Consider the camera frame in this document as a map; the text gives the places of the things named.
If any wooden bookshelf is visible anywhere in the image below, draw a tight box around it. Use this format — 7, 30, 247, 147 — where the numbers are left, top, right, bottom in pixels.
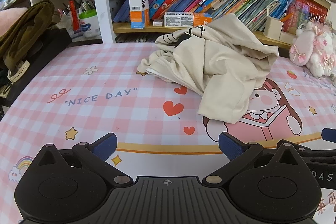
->
104, 0, 336, 50

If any long orange white box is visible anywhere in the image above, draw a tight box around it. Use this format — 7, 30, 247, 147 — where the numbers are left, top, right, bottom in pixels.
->
164, 11, 213, 28

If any cream pen holder box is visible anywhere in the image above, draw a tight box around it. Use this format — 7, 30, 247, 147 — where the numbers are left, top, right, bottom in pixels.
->
263, 16, 284, 38

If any olive green cloth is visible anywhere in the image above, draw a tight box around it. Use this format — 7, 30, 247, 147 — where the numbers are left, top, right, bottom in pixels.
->
0, 0, 55, 69

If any tall orange white box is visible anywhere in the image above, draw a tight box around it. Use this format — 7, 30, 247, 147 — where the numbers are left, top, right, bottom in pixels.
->
128, 0, 150, 29

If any low cream box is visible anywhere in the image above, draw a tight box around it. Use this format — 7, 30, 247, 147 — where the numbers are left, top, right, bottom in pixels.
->
279, 31, 298, 42

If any cream wristwatch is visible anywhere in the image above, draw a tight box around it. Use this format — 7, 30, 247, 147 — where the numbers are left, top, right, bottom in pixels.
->
0, 60, 30, 98

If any pink checked tablecloth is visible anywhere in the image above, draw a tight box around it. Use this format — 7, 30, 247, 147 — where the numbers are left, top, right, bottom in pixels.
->
0, 42, 336, 224

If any white jar green lid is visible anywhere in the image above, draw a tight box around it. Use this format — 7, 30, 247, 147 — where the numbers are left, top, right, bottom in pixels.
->
79, 9, 101, 38

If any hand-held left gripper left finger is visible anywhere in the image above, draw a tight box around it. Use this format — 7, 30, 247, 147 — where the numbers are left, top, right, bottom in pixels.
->
34, 132, 133, 186

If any pink white plush toy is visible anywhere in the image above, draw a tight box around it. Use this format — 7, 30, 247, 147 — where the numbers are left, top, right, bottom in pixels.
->
289, 18, 336, 79

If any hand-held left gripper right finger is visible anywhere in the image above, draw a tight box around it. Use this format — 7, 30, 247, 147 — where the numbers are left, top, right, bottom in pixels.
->
202, 132, 302, 186

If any red firework print book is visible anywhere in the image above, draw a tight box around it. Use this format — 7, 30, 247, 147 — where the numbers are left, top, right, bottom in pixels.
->
282, 0, 330, 34

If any red tassel charm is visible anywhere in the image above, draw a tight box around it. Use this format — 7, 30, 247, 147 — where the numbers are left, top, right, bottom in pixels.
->
67, 0, 80, 34

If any cream printed t-shirt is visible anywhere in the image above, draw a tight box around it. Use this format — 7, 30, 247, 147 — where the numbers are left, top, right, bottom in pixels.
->
137, 13, 279, 124

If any bunch of pens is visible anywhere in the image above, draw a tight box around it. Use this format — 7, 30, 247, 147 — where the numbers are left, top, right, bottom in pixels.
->
58, 0, 96, 17

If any pink cloth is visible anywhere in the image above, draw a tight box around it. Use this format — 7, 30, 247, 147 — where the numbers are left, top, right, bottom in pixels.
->
0, 7, 28, 42

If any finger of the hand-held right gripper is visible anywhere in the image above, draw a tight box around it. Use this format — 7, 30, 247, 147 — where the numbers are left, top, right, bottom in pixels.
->
322, 128, 336, 141

